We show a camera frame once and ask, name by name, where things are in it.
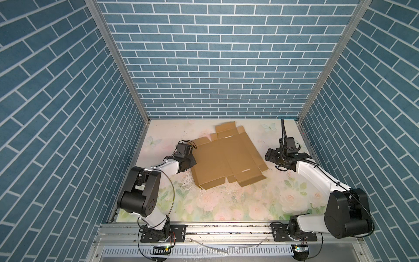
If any brown cardboard paper box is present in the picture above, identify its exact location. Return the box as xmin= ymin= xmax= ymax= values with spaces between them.
xmin=191 ymin=121 xmax=268 ymax=190

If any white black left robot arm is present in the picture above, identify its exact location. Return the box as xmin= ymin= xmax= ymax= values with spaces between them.
xmin=117 ymin=140 xmax=197 ymax=241

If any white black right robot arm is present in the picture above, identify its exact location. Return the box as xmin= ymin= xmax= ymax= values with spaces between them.
xmin=265 ymin=121 xmax=375 ymax=241

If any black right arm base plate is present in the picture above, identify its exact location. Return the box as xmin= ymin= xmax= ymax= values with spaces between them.
xmin=270 ymin=222 xmax=318 ymax=242

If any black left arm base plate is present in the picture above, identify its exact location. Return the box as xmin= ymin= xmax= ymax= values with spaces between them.
xmin=139 ymin=224 xmax=187 ymax=243

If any aluminium front rail frame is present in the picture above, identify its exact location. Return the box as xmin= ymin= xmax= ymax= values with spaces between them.
xmin=86 ymin=221 xmax=374 ymax=262

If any aluminium right corner post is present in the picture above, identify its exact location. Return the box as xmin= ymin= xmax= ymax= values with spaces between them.
xmin=297 ymin=0 xmax=372 ymax=123

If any aluminium corner post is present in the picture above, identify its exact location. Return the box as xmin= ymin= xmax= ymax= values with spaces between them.
xmin=84 ymin=0 xmax=151 ymax=122
xmin=297 ymin=0 xmax=372 ymax=123

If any aluminium left corner post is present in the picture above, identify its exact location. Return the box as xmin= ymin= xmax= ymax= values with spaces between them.
xmin=84 ymin=0 xmax=151 ymax=122

